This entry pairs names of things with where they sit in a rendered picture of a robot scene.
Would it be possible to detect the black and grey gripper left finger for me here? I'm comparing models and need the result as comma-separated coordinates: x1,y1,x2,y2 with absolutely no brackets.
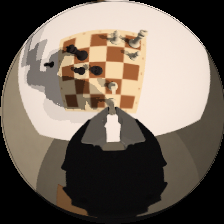
61,106,109,171

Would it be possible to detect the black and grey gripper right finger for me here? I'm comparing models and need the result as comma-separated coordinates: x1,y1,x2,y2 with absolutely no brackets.
115,106,167,167

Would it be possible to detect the brown and tan chessboard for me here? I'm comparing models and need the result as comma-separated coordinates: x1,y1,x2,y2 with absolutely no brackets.
58,29,146,113

